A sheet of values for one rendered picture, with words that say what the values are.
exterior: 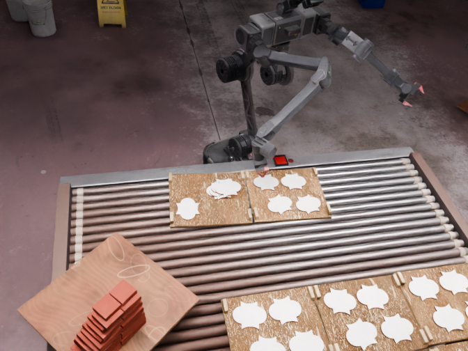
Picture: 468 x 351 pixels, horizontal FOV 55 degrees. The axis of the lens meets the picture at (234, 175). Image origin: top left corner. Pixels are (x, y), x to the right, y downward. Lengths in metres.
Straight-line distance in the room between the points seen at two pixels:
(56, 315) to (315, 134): 3.02
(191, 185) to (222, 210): 0.23
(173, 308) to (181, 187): 0.74
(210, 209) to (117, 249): 0.53
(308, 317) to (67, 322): 0.98
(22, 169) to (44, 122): 0.57
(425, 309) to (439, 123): 2.97
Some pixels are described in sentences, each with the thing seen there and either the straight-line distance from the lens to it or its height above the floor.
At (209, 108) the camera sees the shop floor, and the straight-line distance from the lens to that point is 4.38.
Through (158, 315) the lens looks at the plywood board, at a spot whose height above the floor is 1.04.
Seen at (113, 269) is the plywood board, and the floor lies 1.04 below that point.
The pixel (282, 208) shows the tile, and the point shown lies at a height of 0.94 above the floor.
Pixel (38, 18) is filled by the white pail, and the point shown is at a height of 0.22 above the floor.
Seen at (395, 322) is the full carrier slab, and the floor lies 0.95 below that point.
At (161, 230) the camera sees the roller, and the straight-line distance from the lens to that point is 2.24.
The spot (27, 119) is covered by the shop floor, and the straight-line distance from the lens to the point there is 4.42.
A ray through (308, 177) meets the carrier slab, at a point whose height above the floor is 0.94.
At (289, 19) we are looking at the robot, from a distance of 2.68.
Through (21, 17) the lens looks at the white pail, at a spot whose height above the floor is 0.06.
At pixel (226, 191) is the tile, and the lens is 2.34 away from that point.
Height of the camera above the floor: 2.73
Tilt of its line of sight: 47 degrees down
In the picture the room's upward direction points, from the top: 8 degrees clockwise
